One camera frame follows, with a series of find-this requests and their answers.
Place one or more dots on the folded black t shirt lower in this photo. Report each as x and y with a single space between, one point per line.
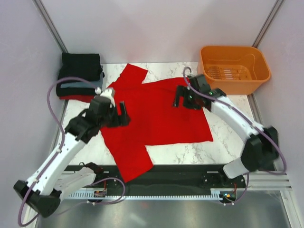
75 91

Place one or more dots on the folded black t shirt top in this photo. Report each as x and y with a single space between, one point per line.
85 66

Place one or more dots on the folded dark red t shirt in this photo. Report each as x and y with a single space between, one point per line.
82 98

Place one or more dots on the aluminium frame post left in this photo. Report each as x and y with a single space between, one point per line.
50 25

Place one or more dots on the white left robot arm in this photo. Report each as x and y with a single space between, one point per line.
44 191

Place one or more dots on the orange plastic basket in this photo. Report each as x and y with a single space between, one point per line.
236 70

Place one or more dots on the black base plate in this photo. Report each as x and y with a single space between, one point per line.
190 179

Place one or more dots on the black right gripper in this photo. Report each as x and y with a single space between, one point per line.
180 90

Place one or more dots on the bright red t shirt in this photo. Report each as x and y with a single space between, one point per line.
154 121

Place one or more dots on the white slotted cable duct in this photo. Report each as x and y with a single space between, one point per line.
91 194

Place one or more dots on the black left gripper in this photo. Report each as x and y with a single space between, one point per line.
123 119

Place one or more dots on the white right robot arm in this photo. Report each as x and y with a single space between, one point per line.
260 143

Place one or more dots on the folded grey t shirt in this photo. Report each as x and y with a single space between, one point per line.
79 84

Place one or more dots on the aluminium frame rail right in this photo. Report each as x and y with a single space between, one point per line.
268 22

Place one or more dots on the folded black t shirt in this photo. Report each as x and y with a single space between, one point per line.
85 66
75 91

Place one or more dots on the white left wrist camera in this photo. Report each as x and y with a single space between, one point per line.
108 93

